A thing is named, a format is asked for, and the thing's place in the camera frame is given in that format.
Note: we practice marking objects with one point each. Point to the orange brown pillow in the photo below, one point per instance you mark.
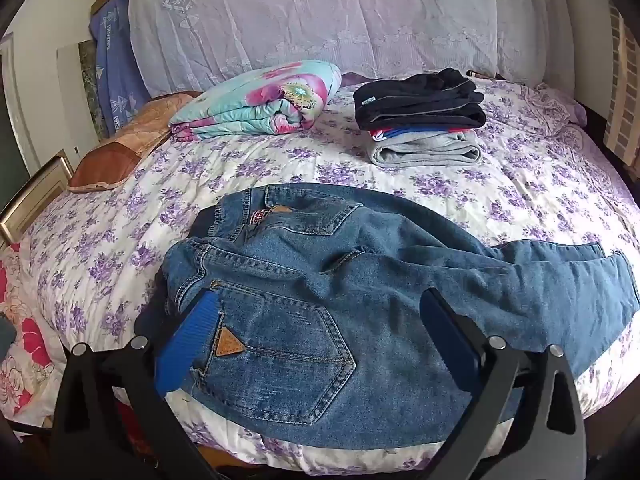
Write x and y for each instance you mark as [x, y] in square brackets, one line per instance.
[125, 145]

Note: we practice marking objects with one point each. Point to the unframed landscape picture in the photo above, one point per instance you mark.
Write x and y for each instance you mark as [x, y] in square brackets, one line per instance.
[92, 90]

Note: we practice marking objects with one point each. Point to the gold picture frame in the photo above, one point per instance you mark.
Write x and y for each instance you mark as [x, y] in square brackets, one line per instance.
[35, 195]

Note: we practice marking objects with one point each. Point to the folded black pants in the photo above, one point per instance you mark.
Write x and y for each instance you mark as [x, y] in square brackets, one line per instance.
[420, 105]

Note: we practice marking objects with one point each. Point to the blue patterned pillow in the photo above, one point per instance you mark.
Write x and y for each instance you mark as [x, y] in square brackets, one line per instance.
[117, 60]

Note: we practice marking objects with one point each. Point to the white framed window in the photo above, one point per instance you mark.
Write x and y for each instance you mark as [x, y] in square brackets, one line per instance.
[10, 160]

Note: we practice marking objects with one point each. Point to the purple floral pillow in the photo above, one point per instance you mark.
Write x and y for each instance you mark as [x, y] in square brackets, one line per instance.
[540, 107]

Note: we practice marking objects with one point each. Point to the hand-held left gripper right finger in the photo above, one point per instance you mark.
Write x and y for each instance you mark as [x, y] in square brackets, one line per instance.
[450, 340]

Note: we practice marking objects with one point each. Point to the blue denim pants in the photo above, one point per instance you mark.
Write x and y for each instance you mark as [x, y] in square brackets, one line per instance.
[350, 285]

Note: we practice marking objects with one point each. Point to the folded red blue garment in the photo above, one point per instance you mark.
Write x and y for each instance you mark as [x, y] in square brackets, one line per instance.
[400, 133]

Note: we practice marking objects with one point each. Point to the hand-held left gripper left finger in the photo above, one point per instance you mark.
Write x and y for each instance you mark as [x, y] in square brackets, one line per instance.
[190, 340]

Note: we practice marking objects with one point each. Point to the red floral blanket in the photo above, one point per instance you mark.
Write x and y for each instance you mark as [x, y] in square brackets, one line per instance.
[30, 340]

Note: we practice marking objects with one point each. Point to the folded grey pants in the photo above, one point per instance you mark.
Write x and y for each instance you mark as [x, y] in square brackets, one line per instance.
[425, 152]

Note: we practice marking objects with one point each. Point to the purple floral bed sheet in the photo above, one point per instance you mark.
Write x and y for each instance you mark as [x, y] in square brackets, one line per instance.
[450, 185]

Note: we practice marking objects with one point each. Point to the folded floral quilt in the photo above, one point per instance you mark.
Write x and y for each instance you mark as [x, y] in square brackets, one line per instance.
[260, 105]

